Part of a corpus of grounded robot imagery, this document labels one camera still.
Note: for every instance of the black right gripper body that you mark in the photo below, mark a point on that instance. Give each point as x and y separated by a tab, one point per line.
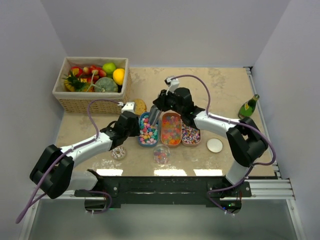
168	102

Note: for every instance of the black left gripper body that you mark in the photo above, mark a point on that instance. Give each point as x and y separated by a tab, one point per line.
134	131

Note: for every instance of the orange tray of gummy stars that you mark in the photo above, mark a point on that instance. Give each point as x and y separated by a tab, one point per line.
171	129

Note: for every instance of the blue tray of star candies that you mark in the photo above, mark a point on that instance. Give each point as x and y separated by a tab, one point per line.
148	134

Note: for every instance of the silver metal scoop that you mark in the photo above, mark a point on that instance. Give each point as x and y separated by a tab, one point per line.
154	115

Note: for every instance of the pink tray of lollipops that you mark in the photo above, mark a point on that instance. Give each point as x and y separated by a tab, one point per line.
190	137

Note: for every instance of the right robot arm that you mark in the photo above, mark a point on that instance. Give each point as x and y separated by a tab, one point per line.
245	139

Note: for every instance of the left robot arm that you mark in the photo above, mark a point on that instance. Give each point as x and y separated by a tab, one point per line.
53	172

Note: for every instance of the sprinkled donut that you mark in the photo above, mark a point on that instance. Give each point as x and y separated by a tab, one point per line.
118	153

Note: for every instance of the clear glass jar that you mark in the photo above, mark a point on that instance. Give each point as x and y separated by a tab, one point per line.
161	154

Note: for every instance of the green pumpkin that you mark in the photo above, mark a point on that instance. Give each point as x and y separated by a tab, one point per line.
105	85

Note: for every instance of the yellow lemon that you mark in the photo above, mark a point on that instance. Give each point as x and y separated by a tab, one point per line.
118	76

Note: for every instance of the round cream jar lid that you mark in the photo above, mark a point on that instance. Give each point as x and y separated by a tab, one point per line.
214	145

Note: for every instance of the wicker basket with liner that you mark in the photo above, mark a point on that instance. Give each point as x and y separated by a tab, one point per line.
77	102

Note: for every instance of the green lime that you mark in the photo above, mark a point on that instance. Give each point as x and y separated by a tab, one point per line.
109	68

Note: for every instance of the red strawberries bunch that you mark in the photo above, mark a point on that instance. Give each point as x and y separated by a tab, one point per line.
85	74

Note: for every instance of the small pineapple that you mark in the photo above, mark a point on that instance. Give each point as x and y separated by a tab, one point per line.
73	84

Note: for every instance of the green glass bottle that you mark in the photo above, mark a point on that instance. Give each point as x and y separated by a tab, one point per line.
248	108

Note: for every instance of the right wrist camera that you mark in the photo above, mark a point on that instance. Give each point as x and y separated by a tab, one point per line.
172	84

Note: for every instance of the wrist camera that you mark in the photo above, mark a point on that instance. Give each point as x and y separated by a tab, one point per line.
129	107
172	84

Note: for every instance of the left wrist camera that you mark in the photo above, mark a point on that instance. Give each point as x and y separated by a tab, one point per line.
129	107

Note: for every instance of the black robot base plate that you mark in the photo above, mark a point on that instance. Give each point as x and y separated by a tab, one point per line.
210	191

